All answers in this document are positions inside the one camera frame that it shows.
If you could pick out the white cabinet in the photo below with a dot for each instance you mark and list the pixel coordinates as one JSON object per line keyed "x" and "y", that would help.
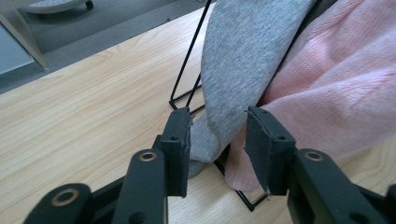
{"x": 12, "y": 53}

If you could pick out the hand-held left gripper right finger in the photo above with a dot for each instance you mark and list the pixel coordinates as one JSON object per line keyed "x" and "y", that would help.
{"x": 267, "y": 155}

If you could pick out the grey beanie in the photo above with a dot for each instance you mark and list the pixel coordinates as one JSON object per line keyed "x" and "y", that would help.
{"x": 243, "y": 62}

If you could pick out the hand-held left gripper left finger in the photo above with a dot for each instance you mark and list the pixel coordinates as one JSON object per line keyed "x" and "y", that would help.
{"x": 176, "y": 149}

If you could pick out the wheeled chair base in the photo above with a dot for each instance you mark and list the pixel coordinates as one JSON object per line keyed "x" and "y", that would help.
{"x": 56, "y": 5}

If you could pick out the pink beanie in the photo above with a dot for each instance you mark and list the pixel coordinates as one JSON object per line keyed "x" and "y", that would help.
{"x": 336, "y": 93}

